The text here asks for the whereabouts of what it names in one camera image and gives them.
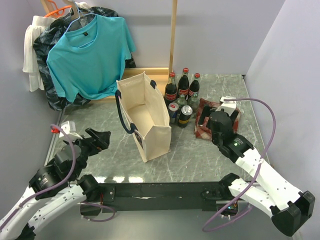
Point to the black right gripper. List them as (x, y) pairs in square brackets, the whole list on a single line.
[(205, 113)]

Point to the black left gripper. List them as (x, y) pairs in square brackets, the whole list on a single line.
[(101, 139)]

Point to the green cap clear bottle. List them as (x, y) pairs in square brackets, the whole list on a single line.
[(193, 102), (181, 101)]

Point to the silver top drink can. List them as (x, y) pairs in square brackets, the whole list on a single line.
[(185, 115)]

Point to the Coca-Cola glass bottle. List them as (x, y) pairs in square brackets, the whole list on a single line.
[(170, 93), (183, 84), (194, 86)]

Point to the red tab drink can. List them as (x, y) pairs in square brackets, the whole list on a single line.
[(173, 109)]

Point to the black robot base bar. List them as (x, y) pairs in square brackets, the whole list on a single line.
[(205, 196)]

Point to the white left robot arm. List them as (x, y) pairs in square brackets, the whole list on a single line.
[(56, 187)]

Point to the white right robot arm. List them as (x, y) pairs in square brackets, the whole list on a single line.
[(288, 207)]

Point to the beige canvas tote bag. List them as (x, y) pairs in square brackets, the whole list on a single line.
[(143, 114)]

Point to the red plaid cloth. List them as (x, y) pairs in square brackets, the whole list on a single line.
[(203, 131)]

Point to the turquoise t-shirt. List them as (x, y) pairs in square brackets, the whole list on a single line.
[(90, 60)]

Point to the white hanging garment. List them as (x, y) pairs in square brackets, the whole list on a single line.
[(30, 64)]

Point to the dark floral patterned shirt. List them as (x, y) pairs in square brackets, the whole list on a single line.
[(47, 40)]

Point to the orange plastic hanger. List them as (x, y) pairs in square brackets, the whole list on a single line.
[(52, 10)]

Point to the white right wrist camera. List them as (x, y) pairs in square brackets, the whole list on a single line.
[(228, 105)]

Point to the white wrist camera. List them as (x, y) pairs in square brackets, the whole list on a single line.
[(69, 127), (228, 105)]

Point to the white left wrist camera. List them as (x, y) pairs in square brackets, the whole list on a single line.
[(69, 127)]

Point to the light blue wire hanger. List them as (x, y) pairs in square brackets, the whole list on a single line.
[(90, 17)]

